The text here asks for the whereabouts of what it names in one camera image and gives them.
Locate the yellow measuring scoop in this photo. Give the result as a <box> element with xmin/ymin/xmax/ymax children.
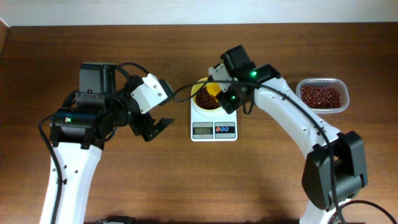
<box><xmin>206</xmin><ymin>83</ymin><xmax>221</xmax><ymax>97</ymax></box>

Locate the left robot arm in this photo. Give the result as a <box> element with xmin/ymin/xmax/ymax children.
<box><xmin>39</xmin><ymin>62</ymin><xmax>175</xmax><ymax>223</ymax></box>

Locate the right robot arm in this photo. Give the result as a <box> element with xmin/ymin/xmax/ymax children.
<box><xmin>211</xmin><ymin>45</ymin><xmax>368</xmax><ymax>223</ymax></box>

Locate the pale yellow bowl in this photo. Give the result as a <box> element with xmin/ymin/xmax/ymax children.
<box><xmin>191</xmin><ymin>83</ymin><xmax>206</xmax><ymax>109</ymax></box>

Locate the white digital kitchen scale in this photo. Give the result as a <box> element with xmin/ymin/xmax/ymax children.
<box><xmin>190</xmin><ymin>98</ymin><xmax>238</xmax><ymax>142</ymax></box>

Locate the clear plastic container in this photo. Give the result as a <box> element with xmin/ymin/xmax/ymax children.
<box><xmin>296</xmin><ymin>78</ymin><xmax>350</xmax><ymax>114</ymax></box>

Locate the left black cable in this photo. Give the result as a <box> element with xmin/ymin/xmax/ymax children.
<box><xmin>38</xmin><ymin>62</ymin><xmax>150</xmax><ymax>224</ymax></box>

